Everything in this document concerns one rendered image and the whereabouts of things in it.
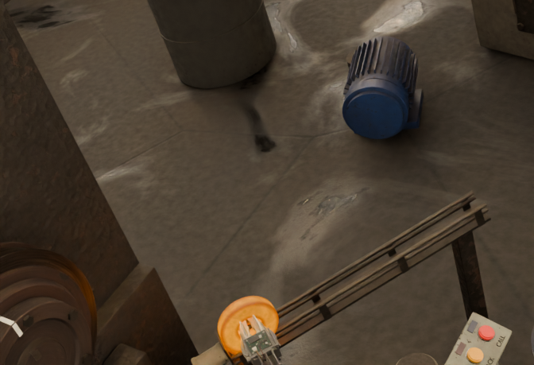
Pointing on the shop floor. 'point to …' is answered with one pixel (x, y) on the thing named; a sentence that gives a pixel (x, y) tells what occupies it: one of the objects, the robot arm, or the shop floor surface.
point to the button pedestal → (490, 351)
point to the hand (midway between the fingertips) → (245, 319)
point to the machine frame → (75, 212)
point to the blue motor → (382, 89)
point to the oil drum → (210, 20)
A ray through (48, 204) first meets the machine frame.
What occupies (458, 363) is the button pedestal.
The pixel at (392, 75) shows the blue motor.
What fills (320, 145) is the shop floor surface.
